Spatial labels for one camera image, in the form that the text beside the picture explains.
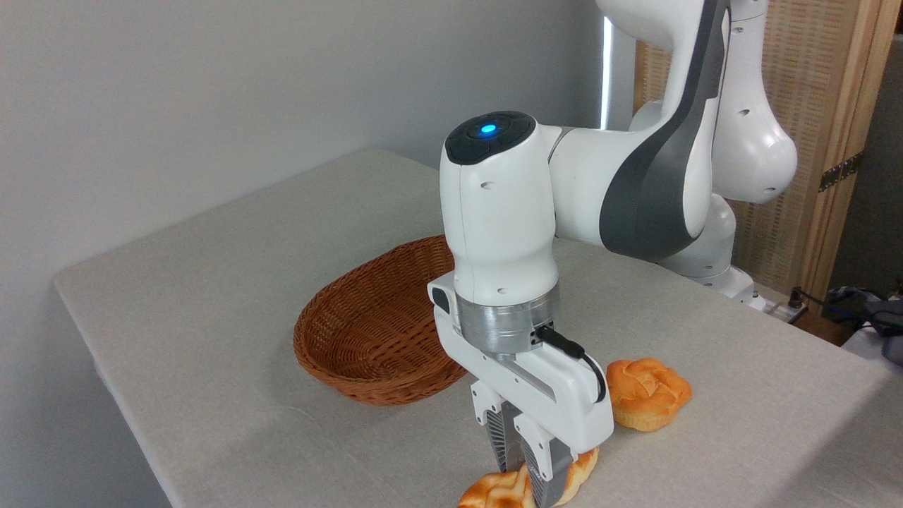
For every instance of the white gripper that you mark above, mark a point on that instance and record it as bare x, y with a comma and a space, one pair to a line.
564, 395

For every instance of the long braided bread loaf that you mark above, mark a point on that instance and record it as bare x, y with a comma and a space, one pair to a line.
494, 494

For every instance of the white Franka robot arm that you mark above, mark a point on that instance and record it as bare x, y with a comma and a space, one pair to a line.
501, 212

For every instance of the round knotted bread roll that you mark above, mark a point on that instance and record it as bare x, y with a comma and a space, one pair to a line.
649, 391

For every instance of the brown oval wicker basket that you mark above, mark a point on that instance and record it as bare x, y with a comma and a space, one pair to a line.
367, 339

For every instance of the grey tablecloth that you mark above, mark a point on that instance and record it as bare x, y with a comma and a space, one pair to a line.
211, 339

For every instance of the blue grey cloth bundle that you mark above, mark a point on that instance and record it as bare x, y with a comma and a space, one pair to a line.
875, 317

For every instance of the metal screen hinge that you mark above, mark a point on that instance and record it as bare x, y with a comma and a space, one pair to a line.
839, 171

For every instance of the wooden rattan folding screen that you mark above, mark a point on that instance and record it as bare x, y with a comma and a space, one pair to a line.
832, 85

